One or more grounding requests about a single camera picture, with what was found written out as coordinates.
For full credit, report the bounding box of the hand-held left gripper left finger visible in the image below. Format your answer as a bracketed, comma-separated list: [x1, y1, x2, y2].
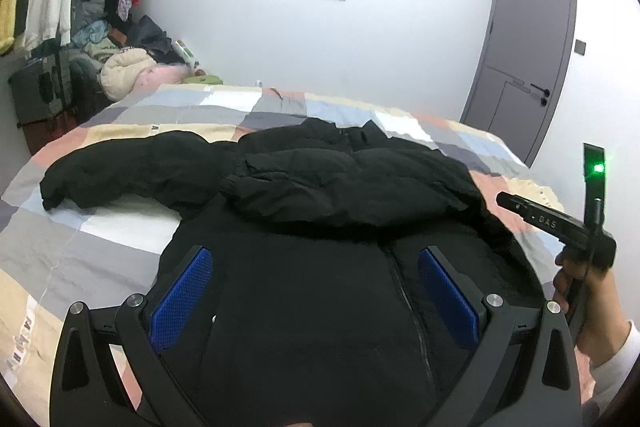
[49, 246, 216, 427]

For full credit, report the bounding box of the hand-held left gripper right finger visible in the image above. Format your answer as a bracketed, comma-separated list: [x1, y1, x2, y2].
[417, 246, 583, 427]

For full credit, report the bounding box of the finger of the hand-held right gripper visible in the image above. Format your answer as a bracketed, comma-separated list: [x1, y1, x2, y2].
[496, 191, 533, 221]

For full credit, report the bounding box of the person's right forearm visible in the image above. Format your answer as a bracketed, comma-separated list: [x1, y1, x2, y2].
[590, 319, 640, 408]

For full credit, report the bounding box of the pile of clothes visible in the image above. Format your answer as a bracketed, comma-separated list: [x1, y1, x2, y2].
[70, 14, 186, 68]

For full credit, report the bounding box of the person's right hand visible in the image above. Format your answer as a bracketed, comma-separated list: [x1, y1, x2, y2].
[552, 253, 632, 362]

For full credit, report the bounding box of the bed with checkered sheet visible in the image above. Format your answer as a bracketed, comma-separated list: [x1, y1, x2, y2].
[0, 83, 566, 388]

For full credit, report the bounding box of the grey door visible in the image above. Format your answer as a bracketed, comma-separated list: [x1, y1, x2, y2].
[459, 0, 578, 168]

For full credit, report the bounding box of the pink cloth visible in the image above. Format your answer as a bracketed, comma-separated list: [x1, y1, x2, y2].
[135, 63, 193, 90]

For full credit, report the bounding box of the cream fluffy garment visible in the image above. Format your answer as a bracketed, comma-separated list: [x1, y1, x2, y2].
[100, 48, 158, 102]

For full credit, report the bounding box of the white and green device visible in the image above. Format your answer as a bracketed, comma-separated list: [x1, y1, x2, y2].
[172, 38, 198, 68]

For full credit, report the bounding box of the black suitcase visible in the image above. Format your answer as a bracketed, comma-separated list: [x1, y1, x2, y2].
[9, 52, 76, 128]

